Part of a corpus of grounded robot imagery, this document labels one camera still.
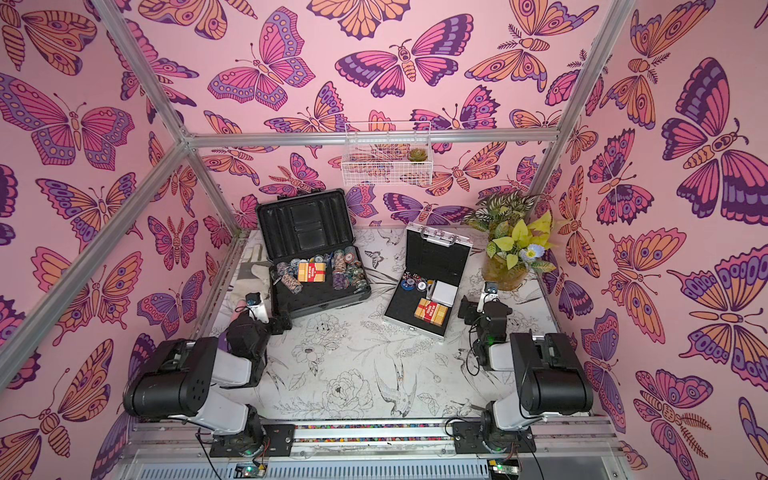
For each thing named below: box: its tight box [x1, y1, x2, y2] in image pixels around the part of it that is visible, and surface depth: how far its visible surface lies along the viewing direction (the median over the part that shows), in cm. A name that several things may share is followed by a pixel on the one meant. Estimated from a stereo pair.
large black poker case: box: [256, 188, 372, 319], surface depth 107 cm
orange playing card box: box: [297, 262, 327, 283], surface depth 102 cm
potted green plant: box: [464, 190, 558, 291], surface depth 90 cm
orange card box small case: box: [414, 298, 449, 327], surface depth 95 cm
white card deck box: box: [431, 280, 458, 307], surface depth 99 cm
